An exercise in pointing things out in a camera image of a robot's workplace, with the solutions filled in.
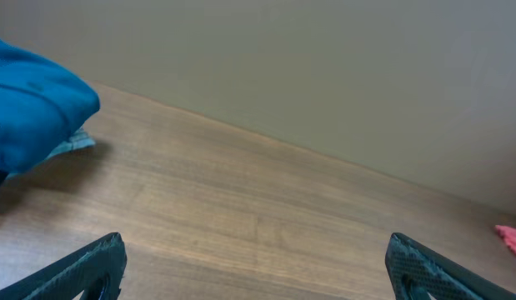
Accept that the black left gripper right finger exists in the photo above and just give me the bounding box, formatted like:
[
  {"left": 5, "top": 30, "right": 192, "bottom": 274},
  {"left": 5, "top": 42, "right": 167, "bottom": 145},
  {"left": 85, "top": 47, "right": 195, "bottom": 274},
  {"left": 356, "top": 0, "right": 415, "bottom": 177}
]
[{"left": 385, "top": 232, "right": 516, "bottom": 300}]

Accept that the grey folded garment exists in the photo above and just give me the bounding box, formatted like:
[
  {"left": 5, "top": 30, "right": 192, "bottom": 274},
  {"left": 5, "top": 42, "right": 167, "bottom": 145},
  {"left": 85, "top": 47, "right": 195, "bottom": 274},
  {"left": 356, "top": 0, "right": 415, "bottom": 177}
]
[{"left": 0, "top": 127, "right": 96, "bottom": 182}]

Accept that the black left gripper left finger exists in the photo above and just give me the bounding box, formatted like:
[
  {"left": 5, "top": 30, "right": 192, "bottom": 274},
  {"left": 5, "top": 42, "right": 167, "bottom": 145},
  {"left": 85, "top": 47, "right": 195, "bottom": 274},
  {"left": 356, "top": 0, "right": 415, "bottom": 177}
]
[{"left": 0, "top": 232, "right": 127, "bottom": 300}]

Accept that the blue folded garment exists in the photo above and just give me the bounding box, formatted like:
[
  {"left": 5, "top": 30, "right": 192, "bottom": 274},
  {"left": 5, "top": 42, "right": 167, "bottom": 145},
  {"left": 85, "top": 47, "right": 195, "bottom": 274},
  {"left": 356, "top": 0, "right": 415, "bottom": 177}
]
[{"left": 0, "top": 40, "right": 100, "bottom": 186}]

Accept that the red printed t-shirt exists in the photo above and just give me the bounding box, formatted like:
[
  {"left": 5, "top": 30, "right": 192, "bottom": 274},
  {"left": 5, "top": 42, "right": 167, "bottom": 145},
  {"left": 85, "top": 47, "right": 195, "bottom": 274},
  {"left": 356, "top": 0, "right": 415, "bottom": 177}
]
[{"left": 495, "top": 225, "right": 516, "bottom": 256}]

